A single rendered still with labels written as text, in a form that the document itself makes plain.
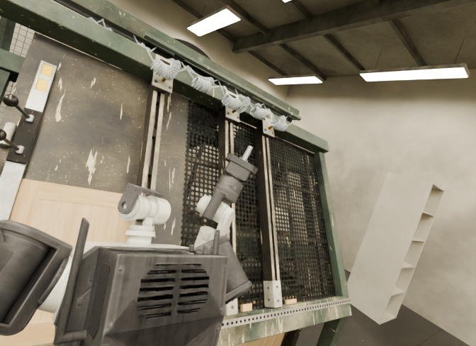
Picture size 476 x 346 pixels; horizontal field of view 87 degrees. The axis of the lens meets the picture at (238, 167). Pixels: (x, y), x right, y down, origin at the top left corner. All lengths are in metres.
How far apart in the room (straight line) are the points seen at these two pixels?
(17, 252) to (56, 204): 0.56
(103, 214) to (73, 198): 0.12
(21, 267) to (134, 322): 0.21
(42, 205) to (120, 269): 0.70
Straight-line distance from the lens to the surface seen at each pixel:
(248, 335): 1.40
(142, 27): 1.90
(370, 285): 4.43
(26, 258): 0.55
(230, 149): 1.44
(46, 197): 1.08
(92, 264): 0.52
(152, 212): 0.62
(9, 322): 0.56
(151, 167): 1.15
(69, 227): 1.08
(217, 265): 0.49
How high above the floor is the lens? 1.61
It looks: 3 degrees down
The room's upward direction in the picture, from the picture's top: 18 degrees clockwise
